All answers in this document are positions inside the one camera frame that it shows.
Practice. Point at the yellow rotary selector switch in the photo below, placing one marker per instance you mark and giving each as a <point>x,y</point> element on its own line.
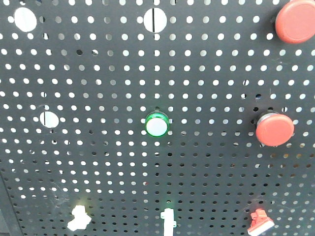
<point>81,219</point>

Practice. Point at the red rotary selector switch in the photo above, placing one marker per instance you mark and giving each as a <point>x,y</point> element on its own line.
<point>260,223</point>

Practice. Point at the green illuminated push button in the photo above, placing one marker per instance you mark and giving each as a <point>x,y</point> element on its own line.
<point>157,124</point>

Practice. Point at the black perforated pegboard panel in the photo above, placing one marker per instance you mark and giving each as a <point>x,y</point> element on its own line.
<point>79,77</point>

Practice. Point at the lower red mushroom button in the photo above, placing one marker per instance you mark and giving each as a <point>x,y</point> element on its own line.
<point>274,129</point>

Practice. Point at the red mushroom button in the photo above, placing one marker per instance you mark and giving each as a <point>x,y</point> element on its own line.
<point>295,22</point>
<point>274,129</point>

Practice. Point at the upper red mushroom button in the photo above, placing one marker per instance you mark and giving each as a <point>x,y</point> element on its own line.
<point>295,22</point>

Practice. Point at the green-white rotary selector switch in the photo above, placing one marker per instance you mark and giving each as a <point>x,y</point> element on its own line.
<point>169,222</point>

